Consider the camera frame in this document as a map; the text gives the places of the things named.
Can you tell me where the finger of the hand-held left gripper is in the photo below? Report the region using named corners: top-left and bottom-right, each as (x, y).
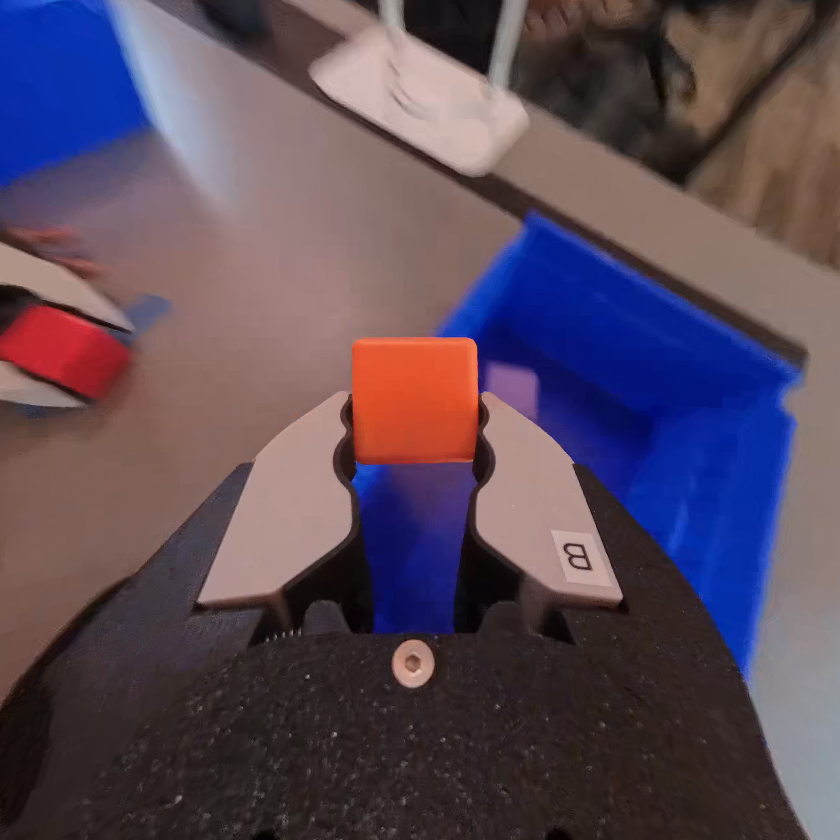
top-left (0, 243), bottom-right (135, 332)
top-left (0, 361), bottom-right (90, 410)

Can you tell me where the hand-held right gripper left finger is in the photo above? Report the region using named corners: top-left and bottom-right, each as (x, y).
top-left (200, 390), bottom-right (363, 628)

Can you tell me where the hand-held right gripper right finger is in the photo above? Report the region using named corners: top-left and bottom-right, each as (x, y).
top-left (460, 390), bottom-right (624, 631)

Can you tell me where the red foam cube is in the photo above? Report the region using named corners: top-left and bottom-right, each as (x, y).
top-left (0, 305), bottom-right (135, 403)

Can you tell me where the purple foam cube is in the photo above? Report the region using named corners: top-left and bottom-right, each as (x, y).
top-left (486, 364), bottom-right (542, 424)

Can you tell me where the orange foam cube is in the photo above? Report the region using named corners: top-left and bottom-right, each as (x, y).
top-left (352, 338), bottom-right (480, 464)

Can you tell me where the blue plastic bin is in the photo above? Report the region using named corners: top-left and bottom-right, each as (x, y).
top-left (0, 0), bottom-right (152, 185)
top-left (352, 213), bottom-right (802, 677)

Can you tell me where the blue tape strip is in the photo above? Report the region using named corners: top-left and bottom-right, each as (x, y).
top-left (125, 294), bottom-right (174, 332)

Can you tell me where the white stand base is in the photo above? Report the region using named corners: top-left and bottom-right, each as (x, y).
top-left (309, 0), bottom-right (530, 178)

